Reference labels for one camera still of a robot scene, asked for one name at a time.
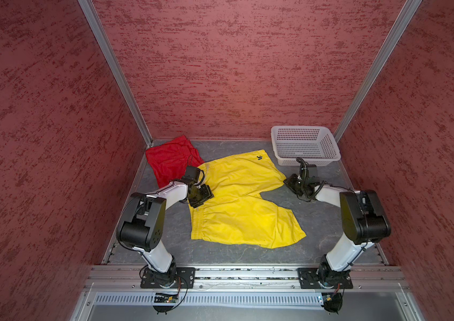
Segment yellow shorts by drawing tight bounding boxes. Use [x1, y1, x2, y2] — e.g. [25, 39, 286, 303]
[190, 150, 306, 249]

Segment white plastic laundry basket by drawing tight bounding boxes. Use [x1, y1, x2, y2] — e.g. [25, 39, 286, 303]
[271, 126, 341, 167]

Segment red shorts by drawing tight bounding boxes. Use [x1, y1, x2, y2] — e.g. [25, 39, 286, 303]
[145, 135, 204, 188]

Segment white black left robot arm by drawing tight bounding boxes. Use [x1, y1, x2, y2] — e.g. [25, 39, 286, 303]
[116, 181, 214, 288]

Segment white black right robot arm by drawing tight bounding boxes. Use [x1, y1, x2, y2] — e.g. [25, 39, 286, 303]
[284, 175, 391, 289]

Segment left small circuit board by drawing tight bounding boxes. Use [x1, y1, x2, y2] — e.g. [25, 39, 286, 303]
[154, 293, 180, 304]

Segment small circuit board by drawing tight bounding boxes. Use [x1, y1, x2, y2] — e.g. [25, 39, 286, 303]
[322, 293, 333, 305]
[154, 293, 180, 304]

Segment right small circuit board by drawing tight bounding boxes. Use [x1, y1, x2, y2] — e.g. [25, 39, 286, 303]
[322, 293, 333, 305]

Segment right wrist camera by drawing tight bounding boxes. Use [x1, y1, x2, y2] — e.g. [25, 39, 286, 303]
[299, 164, 318, 182]

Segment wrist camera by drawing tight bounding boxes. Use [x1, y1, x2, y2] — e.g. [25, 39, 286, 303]
[299, 164, 318, 182]
[182, 166, 205, 186]

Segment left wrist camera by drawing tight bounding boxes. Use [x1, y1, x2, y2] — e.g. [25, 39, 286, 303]
[182, 166, 205, 186]

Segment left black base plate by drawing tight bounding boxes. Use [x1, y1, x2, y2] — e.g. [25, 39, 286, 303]
[140, 267, 196, 290]

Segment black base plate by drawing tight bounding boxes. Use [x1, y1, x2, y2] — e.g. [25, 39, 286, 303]
[140, 267, 196, 290]
[297, 267, 353, 290]

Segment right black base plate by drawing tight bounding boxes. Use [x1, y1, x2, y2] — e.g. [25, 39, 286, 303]
[297, 267, 353, 290]

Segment aluminium front rail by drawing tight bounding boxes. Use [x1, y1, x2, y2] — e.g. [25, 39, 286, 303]
[84, 264, 411, 293]

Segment white slotted cable duct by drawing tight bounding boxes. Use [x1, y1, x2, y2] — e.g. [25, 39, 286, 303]
[93, 292, 323, 309]

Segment right corner aluminium post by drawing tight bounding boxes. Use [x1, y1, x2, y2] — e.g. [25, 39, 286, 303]
[334, 0, 422, 143]

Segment corner aluminium post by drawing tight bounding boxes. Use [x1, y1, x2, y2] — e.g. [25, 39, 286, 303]
[78, 0, 153, 147]
[334, 0, 422, 143]

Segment left corner aluminium post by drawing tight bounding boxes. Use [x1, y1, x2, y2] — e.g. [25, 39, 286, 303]
[78, 0, 153, 147]

